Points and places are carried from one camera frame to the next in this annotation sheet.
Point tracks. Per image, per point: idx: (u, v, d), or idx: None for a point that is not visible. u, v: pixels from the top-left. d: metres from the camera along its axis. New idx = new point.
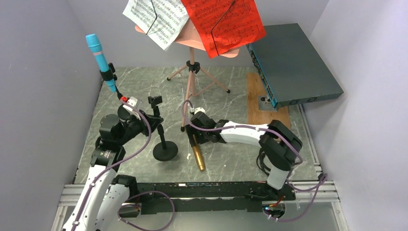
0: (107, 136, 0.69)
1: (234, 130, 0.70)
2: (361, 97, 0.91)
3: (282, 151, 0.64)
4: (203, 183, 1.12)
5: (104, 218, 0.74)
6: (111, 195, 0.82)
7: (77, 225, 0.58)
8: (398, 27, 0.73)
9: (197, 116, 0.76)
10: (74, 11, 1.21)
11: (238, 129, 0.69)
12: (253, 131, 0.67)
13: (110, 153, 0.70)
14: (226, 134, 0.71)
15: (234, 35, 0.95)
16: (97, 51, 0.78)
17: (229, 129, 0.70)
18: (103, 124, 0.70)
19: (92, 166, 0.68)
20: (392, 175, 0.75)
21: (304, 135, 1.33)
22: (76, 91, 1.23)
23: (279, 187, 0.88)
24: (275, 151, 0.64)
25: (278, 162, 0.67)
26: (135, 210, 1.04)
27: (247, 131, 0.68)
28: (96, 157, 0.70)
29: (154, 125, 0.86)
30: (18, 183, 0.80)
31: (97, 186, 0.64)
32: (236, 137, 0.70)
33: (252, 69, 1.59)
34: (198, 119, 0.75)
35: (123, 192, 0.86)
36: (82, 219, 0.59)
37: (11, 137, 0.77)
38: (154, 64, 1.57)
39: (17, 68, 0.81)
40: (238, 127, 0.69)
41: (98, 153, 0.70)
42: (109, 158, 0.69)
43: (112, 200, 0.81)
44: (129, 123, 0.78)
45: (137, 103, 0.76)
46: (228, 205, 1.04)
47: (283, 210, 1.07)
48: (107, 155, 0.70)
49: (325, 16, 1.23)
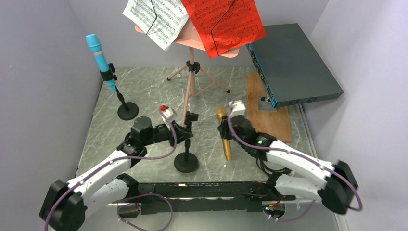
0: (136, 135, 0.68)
1: (286, 155, 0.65)
2: (361, 97, 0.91)
3: (343, 198, 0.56)
4: (203, 183, 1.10)
5: (95, 200, 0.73)
6: (111, 185, 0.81)
7: (80, 185, 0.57)
8: (398, 26, 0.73)
9: (240, 124, 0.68)
10: (74, 11, 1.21)
11: (292, 157, 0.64)
12: (314, 167, 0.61)
13: (133, 148, 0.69)
14: (274, 156, 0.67)
15: (234, 35, 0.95)
16: (97, 51, 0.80)
17: (281, 153, 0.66)
18: (136, 122, 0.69)
19: (116, 149, 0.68)
20: (392, 176, 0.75)
21: (304, 135, 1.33)
22: (76, 92, 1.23)
23: (284, 193, 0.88)
24: (337, 197, 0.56)
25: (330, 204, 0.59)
26: (135, 210, 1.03)
27: (305, 164, 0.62)
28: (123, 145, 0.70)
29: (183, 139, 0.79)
30: (19, 184, 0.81)
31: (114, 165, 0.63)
32: (286, 162, 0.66)
33: (252, 69, 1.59)
34: (241, 127, 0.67)
35: (121, 188, 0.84)
36: (86, 184, 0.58)
37: (11, 138, 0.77)
38: (154, 64, 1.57)
39: (16, 68, 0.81)
40: (292, 154, 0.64)
41: (125, 143, 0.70)
42: (129, 152, 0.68)
43: (110, 189, 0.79)
44: (159, 130, 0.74)
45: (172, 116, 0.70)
46: (228, 205, 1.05)
47: (283, 210, 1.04)
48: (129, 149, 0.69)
49: (325, 16, 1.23)
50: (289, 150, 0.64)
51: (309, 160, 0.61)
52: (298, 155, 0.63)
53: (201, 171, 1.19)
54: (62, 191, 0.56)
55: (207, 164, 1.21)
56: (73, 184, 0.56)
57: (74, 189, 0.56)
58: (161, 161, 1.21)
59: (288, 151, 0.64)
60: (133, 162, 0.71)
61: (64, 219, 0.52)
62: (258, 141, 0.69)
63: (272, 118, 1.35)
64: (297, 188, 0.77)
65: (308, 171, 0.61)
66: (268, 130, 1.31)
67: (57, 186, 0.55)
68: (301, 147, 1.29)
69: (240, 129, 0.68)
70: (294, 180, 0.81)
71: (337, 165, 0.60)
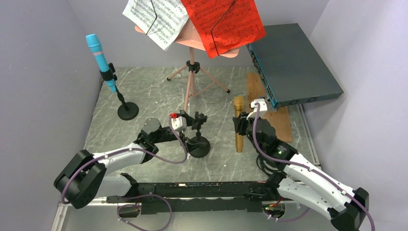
0: (148, 137, 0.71)
1: (307, 172, 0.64)
2: (362, 97, 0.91)
3: (357, 222, 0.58)
4: (203, 183, 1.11)
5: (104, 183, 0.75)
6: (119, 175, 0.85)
7: (104, 159, 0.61)
8: (398, 26, 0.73)
9: (264, 133, 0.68)
10: (74, 11, 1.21)
11: (312, 175, 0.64)
12: (335, 190, 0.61)
13: (146, 146, 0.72)
14: (293, 171, 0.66)
15: (234, 35, 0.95)
16: (97, 51, 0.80)
17: (301, 169, 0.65)
18: (145, 125, 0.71)
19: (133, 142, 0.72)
20: (392, 176, 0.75)
21: (304, 135, 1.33)
22: (76, 92, 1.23)
23: (284, 196, 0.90)
24: (353, 223, 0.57)
25: (337, 223, 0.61)
26: (135, 210, 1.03)
27: (327, 186, 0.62)
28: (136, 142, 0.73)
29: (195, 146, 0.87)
30: (18, 184, 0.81)
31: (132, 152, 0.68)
32: (304, 178, 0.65)
33: (252, 69, 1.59)
34: (264, 134, 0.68)
35: (126, 182, 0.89)
36: (109, 159, 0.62)
37: (11, 138, 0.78)
38: (154, 64, 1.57)
39: (16, 69, 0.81)
40: (314, 173, 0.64)
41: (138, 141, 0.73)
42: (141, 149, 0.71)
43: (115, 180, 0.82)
44: (170, 132, 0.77)
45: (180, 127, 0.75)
46: (228, 205, 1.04)
47: (283, 210, 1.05)
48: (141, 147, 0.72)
49: (325, 16, 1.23)
50: (312, 168, 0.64)
51: (332, 182, 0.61)
52: (320, 175, 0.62)
53: (201, 171, 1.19)
54: (86, 160, 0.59)
55: (207, 164, 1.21)
56: (98, 156, 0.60)
57: (98, 161, 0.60)
58: (161, 161, 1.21)
59: (310, 169, 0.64)
60: (145, 158, 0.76)
61: (83, 186, 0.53)
62: (277, 150, 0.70)
63: (272, 118, 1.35)
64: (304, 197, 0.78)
65: (328, 192, 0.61)
66: None
67: (82, 155, 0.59)
68: (301, 147, 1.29)
69: (262, 135, 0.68)
70: (301, 188, 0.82)
71: (360, 192, 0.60)
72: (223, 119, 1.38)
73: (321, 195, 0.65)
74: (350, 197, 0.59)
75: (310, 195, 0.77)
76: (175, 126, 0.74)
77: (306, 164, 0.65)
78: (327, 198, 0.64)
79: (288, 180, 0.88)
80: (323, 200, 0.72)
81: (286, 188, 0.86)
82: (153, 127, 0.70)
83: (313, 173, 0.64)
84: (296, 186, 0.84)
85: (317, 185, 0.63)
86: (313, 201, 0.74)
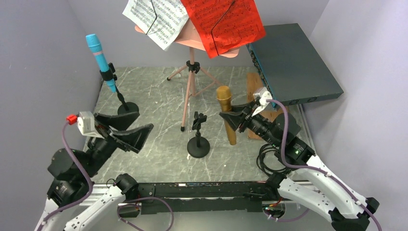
0: (63, 178, 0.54)
1: (323, 177, 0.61)
2: (362, 97, 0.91)
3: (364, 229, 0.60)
4: (203, 183, 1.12)
5: (83, 224, 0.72)
6: (105, 199, 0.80)
7: None
8: (398, 26, 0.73)
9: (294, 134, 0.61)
10: (74, 11, 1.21)
11: (328, 181, 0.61)
12: (349, 198, 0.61)
13: (70, 186, 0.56)
14: (309, 173, 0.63)
15: (234, 35, 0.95)
16: (97, 51, 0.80)
17: (318, 173, 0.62)
18: (54, 162, 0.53)
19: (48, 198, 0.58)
20: (392, 176, 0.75)
21: (304, 135, 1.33)
22: (76, 92, 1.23)
23: (285, 197, 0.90)
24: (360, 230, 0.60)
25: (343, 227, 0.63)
26: (135, 210, 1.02)
27: (342, 194, 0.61)
28: (53, 189, 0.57)
29: (142, 138, 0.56)
30: (19, 184, 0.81)
31: (50, 224, 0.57)
32: (318, 182, 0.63)
33: (252, 69, 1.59)
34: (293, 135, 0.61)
35: (117, 198, 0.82)
36: None
37: (12, 138, 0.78)
38: (154, 64, 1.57)
39: (17, 68, 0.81)
40: (330, 179, 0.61)
41: (56, 184, 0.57)
42: (67, 192, 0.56)
43: (102, 205, 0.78)
44: (98, 147, 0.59)
45: (88, 121, 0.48)
46: (228, 205, 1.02)
47: (283, 210, 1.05)
48: (64, 190, 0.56)
49: (325, 16, 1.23)
50: (329, 173, 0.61)
51: (348, 191, 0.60)
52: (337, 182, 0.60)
53: (201, 171, 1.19)
54: None
55: (207, 164, 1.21)
56: None
57: None
58: (161, 161, 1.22)
59: (327, 174, 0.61)
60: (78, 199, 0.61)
61: None
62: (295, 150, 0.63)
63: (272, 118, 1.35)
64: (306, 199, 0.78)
65: (341, 200, 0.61)
66: None
67: None
68: None
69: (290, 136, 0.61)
70: (302, 190, 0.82)
71: (372, 202, 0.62)
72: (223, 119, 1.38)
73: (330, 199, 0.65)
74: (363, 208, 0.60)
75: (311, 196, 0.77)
76: (82, 128, 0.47)
77: (323, 169, 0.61)
78: (336, 203, 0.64)
79: (289, 180, 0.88)
80: (324, 203, 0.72)
81: (287, 188, 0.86)
82: (61, 166, 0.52)
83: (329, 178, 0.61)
84: (297, 187, 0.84)
85: (331, 192, 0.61)
86: (314, 202, 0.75)
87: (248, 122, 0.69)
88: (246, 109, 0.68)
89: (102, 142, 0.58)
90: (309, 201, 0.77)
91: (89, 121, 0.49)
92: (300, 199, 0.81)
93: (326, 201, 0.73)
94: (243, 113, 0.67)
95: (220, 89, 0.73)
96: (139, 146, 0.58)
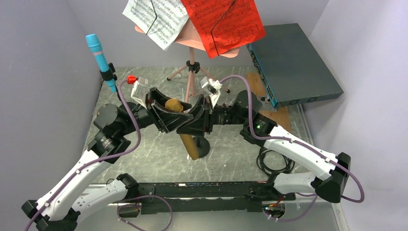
0: (108, 131, 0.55)
1: (288, 144, 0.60)
2: (361, 97, 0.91)
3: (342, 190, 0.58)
4: (203, 183, 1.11)
5: (89, 204, 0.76)
6: (109, 188, 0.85)
7: (46, 207, 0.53)
8: (397, 26, 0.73)
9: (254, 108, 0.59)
10: (74, 11, 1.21)
11: (294, 147, 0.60)
12: (318, 159, 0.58)
13: (111, 142, 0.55)
14: (275, 145, 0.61)
15: (234, 35, 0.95)
16: (97, 51, 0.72)
17: (283, 141, 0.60)
18: (99, 116, 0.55)
19: (87, 150, 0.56)
20: (393, 176, 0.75)
21: (304, 135, 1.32)
22: (76, 92, 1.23)
23: (283, 192, 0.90)
24: (338, 191, 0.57)
25: (324, 194, 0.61)
26: (135, 210, 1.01)
27: (311, 156, 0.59)
28: (95, 141, 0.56)
29: (176, 121, 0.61)
30: (19, 184, 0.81)
31: (82, 175, 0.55)
32: (286, 151, 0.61)
33: (252, 69, 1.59)
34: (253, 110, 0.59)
35: (121, 190, 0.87)
36: (52, 205, 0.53)
37: (12, 138, 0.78)
38: (154, 64, 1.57)
39: (17, 69, 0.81)
40: (296, 144, 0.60)
41: (98, 138, 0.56)
42: (108, 148, 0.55)
43: (107, 192, 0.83)
44: (138, 114, 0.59)
45: (139, 88, 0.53)
46: (228, 205, 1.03)
47: (283, 210, 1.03)
48: (106, 145, 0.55)
49: (325, 16, 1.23)
50: (293, 138, 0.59)
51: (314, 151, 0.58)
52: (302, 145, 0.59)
53: (201, 171, 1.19)
54: (32, 213, 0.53)
55: (207, 164, 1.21)
56: (42, 207, 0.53)
57: (42, 211, 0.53)
58: (161, 161, 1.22)
59: (292, 140, 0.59)
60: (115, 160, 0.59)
61: None
62: (256, 126, 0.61)
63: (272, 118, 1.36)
64: (294, 184, 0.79)
65: (312, 162, 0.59)
66: None
67: (27, 208, 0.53)
68: None
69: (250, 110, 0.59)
70: (291, 177, 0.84)
71: (342, 157, 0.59)
72: None
73: (304, 165, 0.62)
74: (334, 164, 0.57)
75: (296, 178, 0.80)
76: (133, 90, 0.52)
77: (287, 136, 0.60)
78: (312, 169, 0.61)
79: (283, 175, 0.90)
80: (308, 178, 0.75)
81: (281, 181, 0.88)
82: (107, 120, 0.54)
83: (295, 143, 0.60)
84: (287, 177, 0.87)
85: (301, 157, 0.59)
86: (301, 181, 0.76)
87: (210, 118, 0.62)
88: (204, 105, 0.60)
89: (144, 111, 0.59)
90: (295, 183, 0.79)
91: (141, 89, 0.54)
92: (291, 186, 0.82)
93: (310, 176, 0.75)
94: (205, 109, 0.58)
95: (170, 104, 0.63)
96: (170, 127, 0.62)
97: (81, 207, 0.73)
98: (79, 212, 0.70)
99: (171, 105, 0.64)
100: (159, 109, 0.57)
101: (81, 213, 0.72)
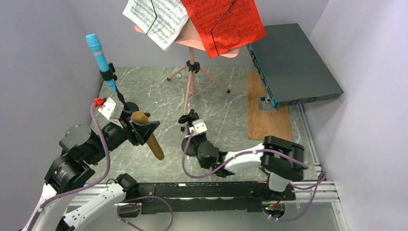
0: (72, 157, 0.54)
1: (235, 160, 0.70)
2: (362, 98, 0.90)
3: (284, 162, 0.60)
4: (203, 183, 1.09)
5: (85, 216, 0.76)
6: (105, 195, 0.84)
7: None
8: (396, 26, 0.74)
9: (212, 156, 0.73)
10: (74, 11, 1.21)
11: (238, 159, 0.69)
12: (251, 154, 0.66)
13: (71, 170, 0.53)
14: (232, 167, 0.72)
15: (234, 35, 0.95)
16: (97, 51, 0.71)
17: (232, 161, 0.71)
18: (68, 137, 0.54)
19: (45, 185, 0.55)
20: (392, 175, 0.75)
21: (304, 135, 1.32)
22: (76, 92, 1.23)
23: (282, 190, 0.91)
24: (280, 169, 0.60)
25: (287, 175, 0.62)
26: (135, 210, 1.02)
27: (246, 157, 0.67)
28: (52, 171, 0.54)
29: (149, 132, 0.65)
30: (19, 184, 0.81)
31: (46, 211, 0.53)
32: (240, 166, 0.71)
33: (252, 69, 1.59)
34: (212, 158, 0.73)
35: (118, 195, 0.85)
36: None
37: (12, 137, 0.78)
38: (154, 64, 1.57)
39: (17, 68, 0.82)
40: (237, 156, 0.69)
41: (56, 166, 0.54)
42: (66, 177, 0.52)
43: (103, 199, 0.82)
44: (108, 132, 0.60)
45: (116, 109, 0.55)
46: (228, 205, 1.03)
47: (283, 210, 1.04)
48: (63, 174, 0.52)
49: (325, 16, 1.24)
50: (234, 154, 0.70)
51: (245, 152, 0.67)
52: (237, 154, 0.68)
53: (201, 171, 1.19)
54: None
55: None
56: None
57: None
58: (161, 161, 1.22)
59: (232, 156, 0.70)
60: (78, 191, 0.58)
61: None
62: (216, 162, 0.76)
63: (272, 118, 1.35)
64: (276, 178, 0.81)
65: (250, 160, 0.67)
66: (268, 129, 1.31)
67: None
68: None
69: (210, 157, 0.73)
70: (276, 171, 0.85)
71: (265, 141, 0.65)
72: (223, 119, 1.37)
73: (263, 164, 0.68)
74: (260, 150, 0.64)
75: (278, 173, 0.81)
76: (109, 112, 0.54)
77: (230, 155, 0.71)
78: None
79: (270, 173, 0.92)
80: None
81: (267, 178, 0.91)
82: (78, 140, 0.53)
83: (237, 156, 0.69)
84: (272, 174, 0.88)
85: (248, 162, 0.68)
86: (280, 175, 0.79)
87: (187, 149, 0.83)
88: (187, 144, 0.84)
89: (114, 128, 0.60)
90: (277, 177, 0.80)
91: (118, 109, 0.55)
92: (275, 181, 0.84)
93: None
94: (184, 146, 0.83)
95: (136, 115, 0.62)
96: (145, 138, 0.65)
97: (75, 221, 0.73)
98: (73, 227, 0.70)
99: (136, 118, 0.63)
100: (136, 123, 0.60)
101: (75, 227, 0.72)
